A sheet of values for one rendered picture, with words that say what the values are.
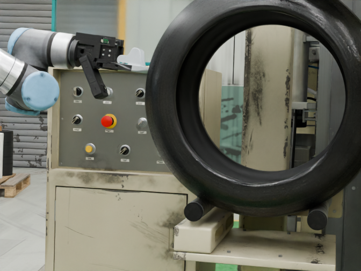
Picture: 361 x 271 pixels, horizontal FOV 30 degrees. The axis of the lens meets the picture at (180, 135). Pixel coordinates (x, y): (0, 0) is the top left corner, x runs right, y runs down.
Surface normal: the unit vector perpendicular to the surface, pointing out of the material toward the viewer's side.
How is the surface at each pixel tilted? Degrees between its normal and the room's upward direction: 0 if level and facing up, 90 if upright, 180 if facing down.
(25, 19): 90
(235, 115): 90
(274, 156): 90
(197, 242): 90
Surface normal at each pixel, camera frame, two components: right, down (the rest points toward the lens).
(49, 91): 0.48, 0.09
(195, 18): -0.33, -0.11
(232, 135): -0.07, 0.05
